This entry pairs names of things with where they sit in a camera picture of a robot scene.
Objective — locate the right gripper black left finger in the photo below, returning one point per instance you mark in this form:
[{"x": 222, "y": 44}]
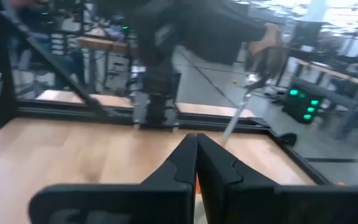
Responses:
[{"x": 179, "y": 174}]

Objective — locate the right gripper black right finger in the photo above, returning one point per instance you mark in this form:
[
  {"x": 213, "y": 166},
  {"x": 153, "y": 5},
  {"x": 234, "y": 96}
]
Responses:
[{"x": 219, "y": 177}]

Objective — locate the orange plastic mug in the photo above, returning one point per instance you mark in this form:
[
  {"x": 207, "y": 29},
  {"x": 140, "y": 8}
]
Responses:
[{"x": 341, "y": 184}]

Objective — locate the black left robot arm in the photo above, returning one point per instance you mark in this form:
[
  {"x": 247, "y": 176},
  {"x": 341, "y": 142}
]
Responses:
[{"x": 157, "y": 93}]

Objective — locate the black box with green lights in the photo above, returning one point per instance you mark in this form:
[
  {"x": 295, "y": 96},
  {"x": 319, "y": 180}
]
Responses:
[{"x": 300, "y": 105}]

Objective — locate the wooden top table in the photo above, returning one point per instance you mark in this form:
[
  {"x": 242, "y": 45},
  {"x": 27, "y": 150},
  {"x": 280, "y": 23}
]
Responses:
[
  {"x": 337, "y": 74},
  {"x": 104, "y": 43}
]

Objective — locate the person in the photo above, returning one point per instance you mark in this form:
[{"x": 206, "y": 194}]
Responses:
[{"x": 61, "y": 62}]

